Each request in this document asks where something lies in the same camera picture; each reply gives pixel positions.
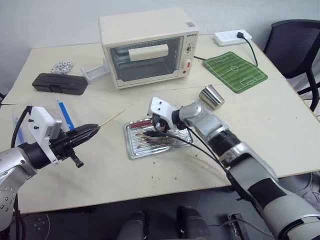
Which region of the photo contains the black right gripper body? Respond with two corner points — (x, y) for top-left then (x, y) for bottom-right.
(151, 113), (171, 133)

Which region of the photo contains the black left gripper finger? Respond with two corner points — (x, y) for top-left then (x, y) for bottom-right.
(65, 129), (100, 147)
(74, 123), (100, 135)

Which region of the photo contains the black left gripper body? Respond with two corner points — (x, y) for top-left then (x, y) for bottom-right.
(48, 130), (85, 169)

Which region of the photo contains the wooden skewer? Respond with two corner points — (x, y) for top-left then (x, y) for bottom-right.
(96, 110), (126, 128)

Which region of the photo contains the reddish sausage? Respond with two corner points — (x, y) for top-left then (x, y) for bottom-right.
(129, 120), (152, 128)

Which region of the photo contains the ribbed metal tray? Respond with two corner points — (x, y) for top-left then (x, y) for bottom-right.
(123, 119), (195, 161)

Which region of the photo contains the shiny metal cup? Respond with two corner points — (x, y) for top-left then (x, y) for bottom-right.
(198, 84), (225, 110)

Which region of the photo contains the blue and white strip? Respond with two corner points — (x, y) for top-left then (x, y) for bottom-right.
(55, 99), (77, 131)

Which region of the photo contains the black plastic case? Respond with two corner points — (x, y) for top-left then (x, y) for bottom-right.
(31, 72), (89, 97)

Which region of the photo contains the white plastic holder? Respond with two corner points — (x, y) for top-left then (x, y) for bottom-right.
(80, 58), (110, 84)

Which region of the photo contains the pile of small white rings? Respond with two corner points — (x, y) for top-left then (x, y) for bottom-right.
(50, 59), (75, 75)

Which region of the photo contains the cream toaster oven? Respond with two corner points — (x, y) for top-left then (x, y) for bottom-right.
(97, 8), (200, 90)

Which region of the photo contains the green football field mat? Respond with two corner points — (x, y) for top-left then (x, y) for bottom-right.
(202, 51), (269, 95)

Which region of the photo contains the dark rounded shape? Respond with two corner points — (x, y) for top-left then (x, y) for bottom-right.
(121, 210), (149, 240)
(176, 205), (210, 240)

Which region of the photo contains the white power strip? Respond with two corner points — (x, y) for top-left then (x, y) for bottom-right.
(212, 29), (253, 48)

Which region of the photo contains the black device on floor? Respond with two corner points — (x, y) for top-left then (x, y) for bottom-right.
(226, 213), (248, 235)

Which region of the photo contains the black office chair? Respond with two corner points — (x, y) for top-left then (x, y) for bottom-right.
(263, 19), (320, 113)

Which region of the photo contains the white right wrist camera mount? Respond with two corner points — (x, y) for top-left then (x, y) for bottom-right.
(146, 96), (181, 131)

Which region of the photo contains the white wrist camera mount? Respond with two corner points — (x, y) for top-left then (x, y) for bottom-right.
(146, 96), (181, 131)
(26, 106), (63, 166)

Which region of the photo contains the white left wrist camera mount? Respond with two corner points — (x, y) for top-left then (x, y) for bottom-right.
(26, 106), (63, 166)

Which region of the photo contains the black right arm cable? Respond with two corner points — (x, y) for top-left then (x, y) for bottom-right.
(163, 124), (242, 202)

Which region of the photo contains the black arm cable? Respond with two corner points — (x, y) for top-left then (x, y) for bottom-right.
(163, 124), (242, 202)
(10, 105), (34, 149)

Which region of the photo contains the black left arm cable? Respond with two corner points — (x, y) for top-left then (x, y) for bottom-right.
(10, 105), (34, 149)

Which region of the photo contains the black plug with cable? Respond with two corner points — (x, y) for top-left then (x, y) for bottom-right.
(235, 31), (259, 68)

